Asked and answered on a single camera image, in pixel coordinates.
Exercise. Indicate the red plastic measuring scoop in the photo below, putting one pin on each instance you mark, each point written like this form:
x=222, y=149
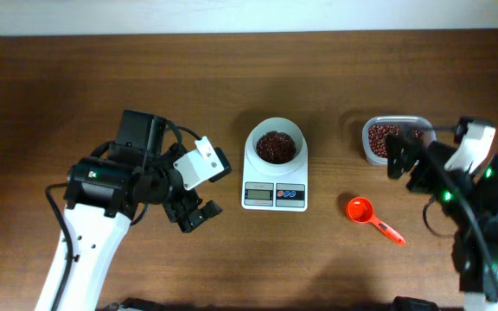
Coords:
x=361, y=210

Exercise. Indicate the white round bowl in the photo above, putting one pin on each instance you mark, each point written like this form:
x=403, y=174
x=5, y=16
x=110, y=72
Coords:
x=279, y=124

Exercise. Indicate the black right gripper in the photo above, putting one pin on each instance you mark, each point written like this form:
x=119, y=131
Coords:
x=416, y=168

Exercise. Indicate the clear plastic bean container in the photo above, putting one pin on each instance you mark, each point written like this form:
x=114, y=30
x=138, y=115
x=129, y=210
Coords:
x=423, y=130

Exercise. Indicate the white digital kitchen scale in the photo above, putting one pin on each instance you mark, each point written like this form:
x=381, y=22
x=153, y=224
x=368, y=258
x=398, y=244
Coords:
x=275, y=187

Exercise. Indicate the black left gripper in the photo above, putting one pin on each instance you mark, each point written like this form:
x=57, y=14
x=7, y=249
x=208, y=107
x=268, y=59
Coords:
x=179, y=212

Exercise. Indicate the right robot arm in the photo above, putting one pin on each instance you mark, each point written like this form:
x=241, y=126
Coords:
x=475, y=247

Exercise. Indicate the red beans in bowl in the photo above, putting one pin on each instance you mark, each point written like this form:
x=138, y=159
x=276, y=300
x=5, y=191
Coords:
x=276, y=147

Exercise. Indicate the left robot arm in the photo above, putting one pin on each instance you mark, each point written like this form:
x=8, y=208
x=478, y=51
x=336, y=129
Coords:
x=111, y=190

